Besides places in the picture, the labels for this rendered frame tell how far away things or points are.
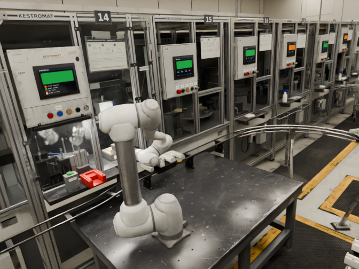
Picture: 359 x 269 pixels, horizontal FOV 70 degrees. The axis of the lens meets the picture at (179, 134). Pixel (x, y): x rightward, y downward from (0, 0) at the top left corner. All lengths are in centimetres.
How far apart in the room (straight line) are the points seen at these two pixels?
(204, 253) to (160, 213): 33
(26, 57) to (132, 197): 102
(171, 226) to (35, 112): 108
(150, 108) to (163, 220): 64
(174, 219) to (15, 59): 129
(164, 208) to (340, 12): 879
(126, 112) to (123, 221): 60
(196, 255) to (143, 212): 38
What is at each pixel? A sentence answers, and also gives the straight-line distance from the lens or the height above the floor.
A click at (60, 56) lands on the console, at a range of 186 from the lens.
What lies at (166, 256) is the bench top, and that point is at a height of 68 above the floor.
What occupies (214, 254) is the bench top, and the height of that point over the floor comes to 68.
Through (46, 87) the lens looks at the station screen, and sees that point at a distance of 181.
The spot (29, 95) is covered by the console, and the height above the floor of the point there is 156.
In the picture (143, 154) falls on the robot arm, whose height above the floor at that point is 108.
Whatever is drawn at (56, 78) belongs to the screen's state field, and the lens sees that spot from 182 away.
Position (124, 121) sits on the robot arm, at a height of 145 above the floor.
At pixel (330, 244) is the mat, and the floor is 1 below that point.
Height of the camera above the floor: 178
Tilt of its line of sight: 19 degrees down
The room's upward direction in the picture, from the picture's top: 4 degrees counter-clockwise
